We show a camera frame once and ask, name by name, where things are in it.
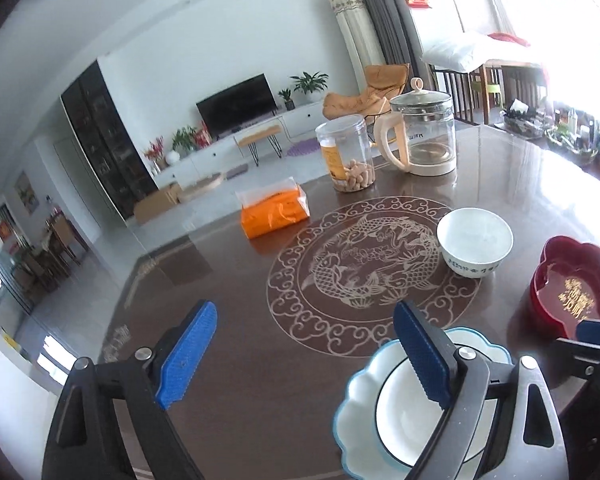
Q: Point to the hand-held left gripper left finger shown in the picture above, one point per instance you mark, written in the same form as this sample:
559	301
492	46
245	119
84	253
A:
187	360

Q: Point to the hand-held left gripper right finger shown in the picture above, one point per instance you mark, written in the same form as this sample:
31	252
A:
425	355

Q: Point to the red flower-shaped plate gold print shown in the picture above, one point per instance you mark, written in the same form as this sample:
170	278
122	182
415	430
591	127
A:
575	280
542	315

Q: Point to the white round plate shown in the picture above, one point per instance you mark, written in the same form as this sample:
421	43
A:
405	420

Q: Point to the white scalloped plate blue rim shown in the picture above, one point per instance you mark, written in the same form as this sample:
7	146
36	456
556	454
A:
357	410

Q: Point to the white bowl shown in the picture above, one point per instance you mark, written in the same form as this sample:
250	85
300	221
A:
475	240

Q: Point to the cardboard box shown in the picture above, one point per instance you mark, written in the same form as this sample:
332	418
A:
155	204

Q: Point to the orange tissue pack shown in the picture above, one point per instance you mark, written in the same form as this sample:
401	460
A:
275	210

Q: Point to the wooden dining chairs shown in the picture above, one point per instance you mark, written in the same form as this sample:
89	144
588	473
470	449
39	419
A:
55	245

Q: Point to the glass tray with green items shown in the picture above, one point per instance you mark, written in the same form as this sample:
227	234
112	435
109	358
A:
572	145

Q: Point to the red flowers in vase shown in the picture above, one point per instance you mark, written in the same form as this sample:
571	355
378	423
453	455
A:
155	152

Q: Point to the clear plastic snack jar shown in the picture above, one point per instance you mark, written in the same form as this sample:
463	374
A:
345	155

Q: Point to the leafy green potted plant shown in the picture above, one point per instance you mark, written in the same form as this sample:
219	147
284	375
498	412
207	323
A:
184	140

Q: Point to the glass kettle cream base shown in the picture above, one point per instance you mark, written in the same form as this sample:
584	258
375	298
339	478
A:
420	135

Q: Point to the glass tray with dark items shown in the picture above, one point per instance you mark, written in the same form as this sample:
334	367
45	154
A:
525	122

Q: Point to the black display cabinet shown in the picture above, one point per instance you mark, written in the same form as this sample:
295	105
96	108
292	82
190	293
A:
105	145

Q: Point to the wooden stool black legs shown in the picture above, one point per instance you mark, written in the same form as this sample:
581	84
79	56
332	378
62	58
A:
257	135

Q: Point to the purple floor mat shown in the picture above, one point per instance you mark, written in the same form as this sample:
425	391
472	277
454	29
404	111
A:
302	149

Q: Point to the black television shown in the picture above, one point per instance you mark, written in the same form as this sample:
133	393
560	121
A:
237	105

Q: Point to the white television cabinet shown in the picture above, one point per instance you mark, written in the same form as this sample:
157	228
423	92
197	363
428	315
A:
305	120

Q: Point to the dark wooden railing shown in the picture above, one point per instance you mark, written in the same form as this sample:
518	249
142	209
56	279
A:
455	90

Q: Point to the orange lounge chair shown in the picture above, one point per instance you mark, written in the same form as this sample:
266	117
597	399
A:
360	95

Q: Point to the small green potted plant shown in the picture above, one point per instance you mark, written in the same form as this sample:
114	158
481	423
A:
286	97

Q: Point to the large green potted plant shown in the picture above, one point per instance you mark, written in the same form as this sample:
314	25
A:
309	82

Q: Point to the white pillow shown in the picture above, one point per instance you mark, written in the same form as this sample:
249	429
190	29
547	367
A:
460	52

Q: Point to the standing air conditioner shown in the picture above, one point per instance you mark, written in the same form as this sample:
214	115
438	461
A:
355	25

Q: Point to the grey curtain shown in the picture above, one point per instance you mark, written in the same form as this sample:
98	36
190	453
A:
385	20

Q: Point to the framed wall picture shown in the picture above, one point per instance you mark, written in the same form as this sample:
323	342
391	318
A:
26	191

